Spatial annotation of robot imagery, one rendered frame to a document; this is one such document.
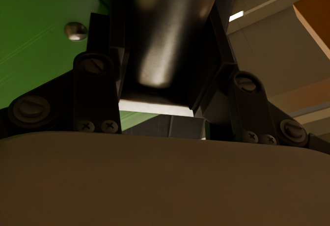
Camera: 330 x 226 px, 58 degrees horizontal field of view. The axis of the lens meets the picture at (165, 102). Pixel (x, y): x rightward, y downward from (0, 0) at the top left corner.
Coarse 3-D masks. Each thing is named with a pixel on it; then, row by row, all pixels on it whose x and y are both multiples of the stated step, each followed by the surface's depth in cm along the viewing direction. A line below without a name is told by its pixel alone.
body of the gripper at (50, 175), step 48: (0, 144) 6; (48, 144) 6; (96, 144) 6; (144, 144) 7; (192, 144) 7; (240, 144) 8; (0, 192) 5; (48, 192) 6; (96, 192) 6; (144, 192) 6; (192, 192) 6; (240, 192) 6; (288, 192) 7
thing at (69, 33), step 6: (72, 24) 14; (78, 24) 14; (66, 30) 14; (72, 30) 14; (78, 30) 14; (84, 30) 14; (66, 36) 14; (72, 36) 14; (78, 36) 14; (84, 36) 14
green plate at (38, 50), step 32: (0, 0) 13; (32, 0) 13; (64, 0) 13; (96, 0) 13; (0, 32) 14; (32, 32) 14; (0, 64) 16; (32, 64) 16; (64, 64) 16; (0, 96) 17
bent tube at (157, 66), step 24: (144, 0) 10; (168, 0) 10; (192, 0) 10; (144, 24) 11; (168, 24) 10; (192, 24) 10; (144, 48) 11; (168, 48) 11; (192, 48) 12; (144, 72) 12; (168, 72) 12; (144, 96) 13; (168, 96) 13
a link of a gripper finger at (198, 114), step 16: (208, 16) 12; (208, 32) 11; (224, 32) 11; (208, 48) 11; (224, 48) 11; (192, 64) 13; (208, 64) 11; (224, 64) 10; (192, 80) 13; (208, 80) 11; (224, 80) 11; (192, 96) 12; (208, 96) 11; (224, 96) 10; (192, 112) 13; (208, 112) 11; (224, 112) 11; (272, 112) 10; (224, 128) 11; (288, 128) 10; (288, 144) 10; (304, 144) 10
